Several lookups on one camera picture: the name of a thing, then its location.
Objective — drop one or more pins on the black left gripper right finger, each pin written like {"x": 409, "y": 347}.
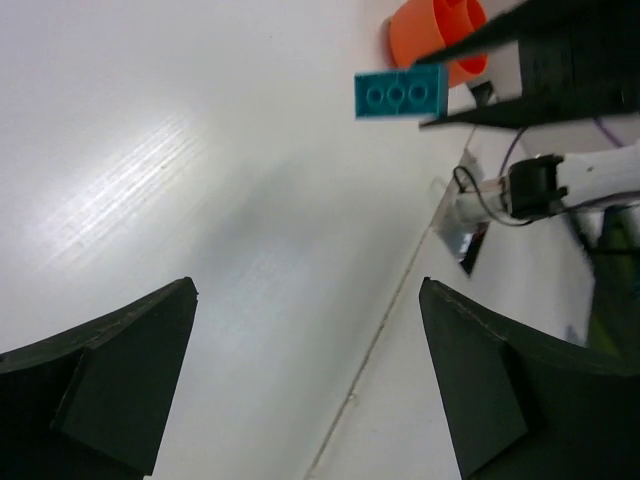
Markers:
{"x": 521, "y": 404}

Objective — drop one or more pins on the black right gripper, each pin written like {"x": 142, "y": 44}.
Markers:
{"x": 582, "y": 67}

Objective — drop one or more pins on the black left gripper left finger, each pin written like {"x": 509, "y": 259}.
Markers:
{"x": 93, "y": 401}

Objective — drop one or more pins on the teal lego brick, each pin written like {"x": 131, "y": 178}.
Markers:
{"x": 417, "y": 91}

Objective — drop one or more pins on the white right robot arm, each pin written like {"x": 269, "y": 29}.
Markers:
{"x": 541, "y": 187}

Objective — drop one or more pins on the orange round divided container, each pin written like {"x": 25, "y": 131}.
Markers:
{"x": 421, "y": 27}

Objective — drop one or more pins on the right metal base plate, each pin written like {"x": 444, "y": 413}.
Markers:
{"x": 460, "y": 235}

